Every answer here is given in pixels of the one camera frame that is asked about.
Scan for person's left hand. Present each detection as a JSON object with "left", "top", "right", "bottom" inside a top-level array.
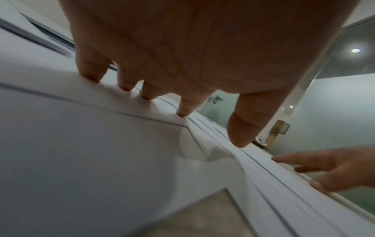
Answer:
[{"left": 58, "top": 0, "right": 361, "bottom": 148}]

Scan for pile of white paper sheets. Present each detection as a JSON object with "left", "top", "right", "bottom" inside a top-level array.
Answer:
[{"left": 0, "top": 14, "right": 375, "bottom": 237}]

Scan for person's right hand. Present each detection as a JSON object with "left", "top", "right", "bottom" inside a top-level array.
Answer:
[{"left": 271, "top": 145, "right": 375, "bottom": 193}]

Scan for stacked cardboard boxes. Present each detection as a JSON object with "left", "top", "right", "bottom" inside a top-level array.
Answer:
[{"left": 268, "top": 119, "right": 286, "bottom": 148}]

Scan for frosted glass door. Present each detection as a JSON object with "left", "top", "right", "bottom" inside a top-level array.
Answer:
[{"left": 196, "top": 91, "right": 244, "bottom": 127}]

